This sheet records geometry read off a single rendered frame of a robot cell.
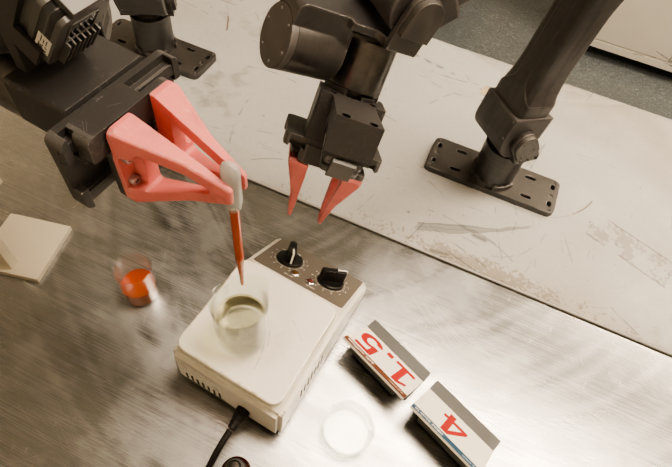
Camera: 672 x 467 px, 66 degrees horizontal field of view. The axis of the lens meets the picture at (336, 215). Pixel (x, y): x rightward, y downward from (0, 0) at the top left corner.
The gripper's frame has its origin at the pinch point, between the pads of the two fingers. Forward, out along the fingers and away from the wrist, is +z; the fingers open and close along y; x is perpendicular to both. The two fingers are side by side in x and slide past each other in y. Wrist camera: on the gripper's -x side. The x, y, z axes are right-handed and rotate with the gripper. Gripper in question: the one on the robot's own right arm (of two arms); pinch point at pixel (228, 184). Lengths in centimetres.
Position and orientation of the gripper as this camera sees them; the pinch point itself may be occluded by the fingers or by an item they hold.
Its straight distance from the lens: 33.9
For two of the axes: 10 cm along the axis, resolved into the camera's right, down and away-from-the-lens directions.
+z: 8.6, 4.6, -2.1
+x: -1.1, 5.7, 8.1
